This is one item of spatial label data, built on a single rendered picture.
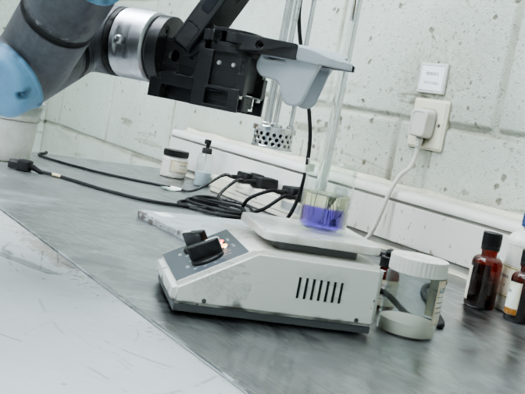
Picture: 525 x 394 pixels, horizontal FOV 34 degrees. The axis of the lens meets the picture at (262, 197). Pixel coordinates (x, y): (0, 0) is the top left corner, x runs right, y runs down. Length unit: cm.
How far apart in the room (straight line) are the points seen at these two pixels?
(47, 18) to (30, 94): 8
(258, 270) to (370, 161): 82
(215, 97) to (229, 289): 20
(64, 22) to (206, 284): 27
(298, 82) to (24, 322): 35
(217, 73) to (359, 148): 79
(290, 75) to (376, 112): 77
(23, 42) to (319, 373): 41
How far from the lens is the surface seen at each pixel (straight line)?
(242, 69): 86
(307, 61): 83
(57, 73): 86
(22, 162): 166
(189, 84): 89
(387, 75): 159
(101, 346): 67
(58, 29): 82
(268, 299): 80
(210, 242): 81
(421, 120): 146
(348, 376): 71
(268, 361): 70
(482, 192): 138
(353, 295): 83
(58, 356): 63
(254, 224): 84
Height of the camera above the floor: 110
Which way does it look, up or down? 6 degrees down
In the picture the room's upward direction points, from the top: 11 degrees clockwise
